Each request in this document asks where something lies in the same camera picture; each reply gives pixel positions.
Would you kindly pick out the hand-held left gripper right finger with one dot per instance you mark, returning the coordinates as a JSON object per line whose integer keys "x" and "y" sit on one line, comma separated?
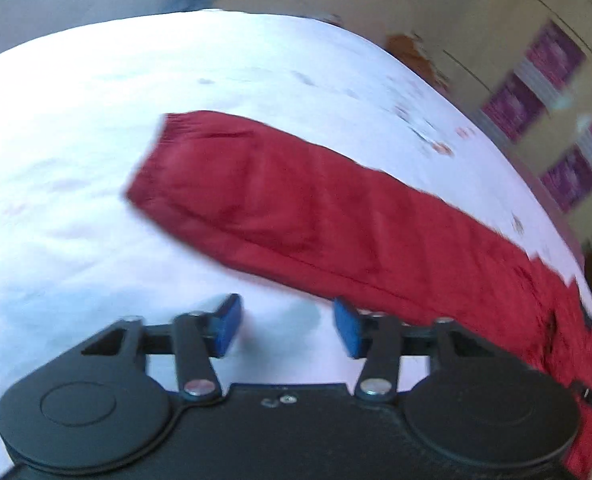
{"x": 347, "y": 327}

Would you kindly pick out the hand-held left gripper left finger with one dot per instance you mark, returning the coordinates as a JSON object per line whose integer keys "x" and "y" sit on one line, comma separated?
{"x": 227, "y": 325}

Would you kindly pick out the red pants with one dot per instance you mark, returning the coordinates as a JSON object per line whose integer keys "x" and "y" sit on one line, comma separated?
{"x": 301, "y": 200}

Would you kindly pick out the white floral bedsheet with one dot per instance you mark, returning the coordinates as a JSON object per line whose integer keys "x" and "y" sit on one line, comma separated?
{"x": 76, "y": 160}

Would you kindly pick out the orange patterned pillow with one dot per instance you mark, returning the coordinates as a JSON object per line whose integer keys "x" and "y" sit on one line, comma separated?
{"x": 416, "y": 50}

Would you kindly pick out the cream wardrobe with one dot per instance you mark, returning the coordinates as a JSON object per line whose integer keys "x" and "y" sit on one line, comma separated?
{"x": 536, "y": 5}

